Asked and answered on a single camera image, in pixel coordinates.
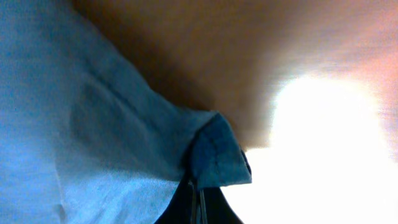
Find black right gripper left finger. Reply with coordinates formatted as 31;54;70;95
155;177;196;224

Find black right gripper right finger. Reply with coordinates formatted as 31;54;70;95
198;188;243;224

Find navy blue shorts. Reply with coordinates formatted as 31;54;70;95
1;1;252;224

